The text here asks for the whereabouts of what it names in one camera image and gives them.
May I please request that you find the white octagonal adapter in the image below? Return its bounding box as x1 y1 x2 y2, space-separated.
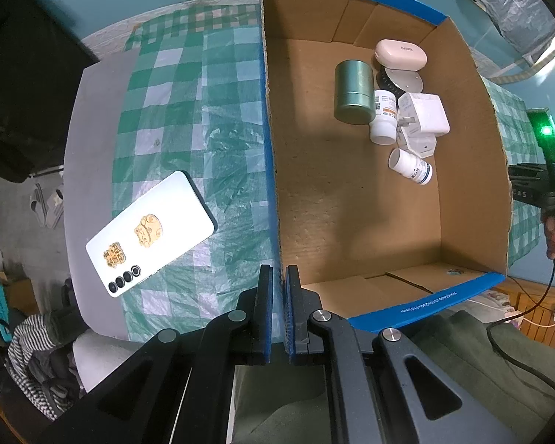
397 132 437 159

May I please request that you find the round white disc device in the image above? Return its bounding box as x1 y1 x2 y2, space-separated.
377 66 424 97

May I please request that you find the grey table board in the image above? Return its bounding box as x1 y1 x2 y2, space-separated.
63 49 139 340

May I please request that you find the silver foil window cover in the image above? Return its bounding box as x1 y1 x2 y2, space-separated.
476 0 555 62

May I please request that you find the white cube charger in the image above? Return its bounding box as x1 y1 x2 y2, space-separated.
397 92 450 137

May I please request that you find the white pill bottle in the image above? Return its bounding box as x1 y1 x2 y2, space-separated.
369 89 397 145

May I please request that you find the blue cardboard box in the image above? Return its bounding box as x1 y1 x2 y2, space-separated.
262 0 512 332

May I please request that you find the green metal tin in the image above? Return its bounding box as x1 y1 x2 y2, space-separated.
334 59 375 125

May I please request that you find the white smartphone with stickers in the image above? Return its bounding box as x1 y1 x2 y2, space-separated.
86 171 216 299

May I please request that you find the white oval earbuds case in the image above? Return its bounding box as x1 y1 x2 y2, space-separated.
374 39 428 71

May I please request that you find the green checkered plastic tablecloth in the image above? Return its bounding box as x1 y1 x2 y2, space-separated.
112 3 276 342

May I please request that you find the small white blue bottle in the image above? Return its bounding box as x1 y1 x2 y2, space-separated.
388 148 434 185

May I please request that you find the striped cloth pile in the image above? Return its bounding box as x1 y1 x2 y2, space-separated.
4 307 88 421

